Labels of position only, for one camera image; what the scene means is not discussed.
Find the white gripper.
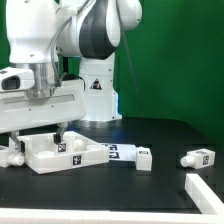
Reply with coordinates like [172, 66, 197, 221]
[0, 80, 85, 154]

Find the white square table top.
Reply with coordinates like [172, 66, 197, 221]
[19, 131, 109, 174]

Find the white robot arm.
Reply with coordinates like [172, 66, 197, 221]
[0, 0, 142, 152]

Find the white sheet with tags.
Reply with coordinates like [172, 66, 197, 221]
[103, 143, 136, 161]

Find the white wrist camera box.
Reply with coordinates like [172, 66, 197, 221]
[0, 67, 35, 92]

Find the grey arm hose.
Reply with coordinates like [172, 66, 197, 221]
[49, 0, 93, 88]

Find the white L-shaped obstacle wall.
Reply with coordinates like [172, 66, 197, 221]
[0, 173, 224, 224]

